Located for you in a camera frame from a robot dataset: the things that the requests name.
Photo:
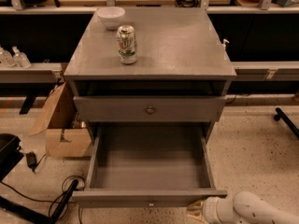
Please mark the clear sanitizer bottle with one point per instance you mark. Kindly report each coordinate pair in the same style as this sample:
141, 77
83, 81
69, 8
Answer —
20, 58
6, 58

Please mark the brown cardboard box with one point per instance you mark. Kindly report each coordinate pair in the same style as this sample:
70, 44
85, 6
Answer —
65, 137

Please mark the black stand base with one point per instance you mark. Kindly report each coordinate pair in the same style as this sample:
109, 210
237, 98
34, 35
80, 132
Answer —
35, 216

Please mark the clear sanitizer bottle right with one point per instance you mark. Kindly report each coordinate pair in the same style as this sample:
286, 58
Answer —
20, 58

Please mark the white ceramic bowl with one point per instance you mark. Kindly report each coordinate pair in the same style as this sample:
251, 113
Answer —
111, 17

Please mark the black power adapter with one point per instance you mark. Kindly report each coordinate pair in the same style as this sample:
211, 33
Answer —
31, 160

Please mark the grey wooden drawer cabinet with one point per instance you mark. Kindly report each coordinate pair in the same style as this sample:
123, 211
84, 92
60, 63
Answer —
179, 54

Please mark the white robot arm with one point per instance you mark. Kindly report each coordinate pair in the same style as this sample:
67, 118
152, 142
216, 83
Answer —
244, 208

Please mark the black chair leg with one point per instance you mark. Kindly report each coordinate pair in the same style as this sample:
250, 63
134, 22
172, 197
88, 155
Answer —
281, 115

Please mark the black bin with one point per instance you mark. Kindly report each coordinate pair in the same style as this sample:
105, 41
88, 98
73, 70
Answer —
10, 153

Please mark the white pump bottle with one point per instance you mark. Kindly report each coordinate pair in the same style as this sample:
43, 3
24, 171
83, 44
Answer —
225, 43

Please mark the green white soda can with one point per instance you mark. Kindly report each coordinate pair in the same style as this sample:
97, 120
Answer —
127, 47

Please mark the grey drawer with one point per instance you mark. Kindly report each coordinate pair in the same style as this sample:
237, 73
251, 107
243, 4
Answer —
149, 109
148, 166

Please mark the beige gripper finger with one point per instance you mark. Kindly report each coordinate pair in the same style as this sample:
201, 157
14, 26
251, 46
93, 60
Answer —
195, 208
198, 218

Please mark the clear sanitizer bottle left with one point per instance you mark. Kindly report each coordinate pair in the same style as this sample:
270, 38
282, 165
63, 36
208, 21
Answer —
6, 58

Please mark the grey top drawer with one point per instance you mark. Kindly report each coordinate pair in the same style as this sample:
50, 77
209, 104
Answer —
149, 109

